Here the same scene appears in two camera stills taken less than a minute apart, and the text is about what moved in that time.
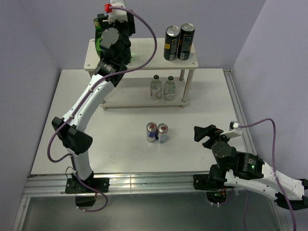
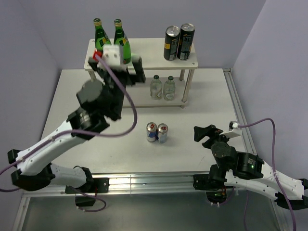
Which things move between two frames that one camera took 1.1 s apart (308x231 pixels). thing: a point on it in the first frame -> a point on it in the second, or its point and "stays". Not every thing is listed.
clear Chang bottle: [169, 89] stays
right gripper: [211, 131] stays
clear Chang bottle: [156, 88] stays
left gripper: [129, 25] -> [136, 63]
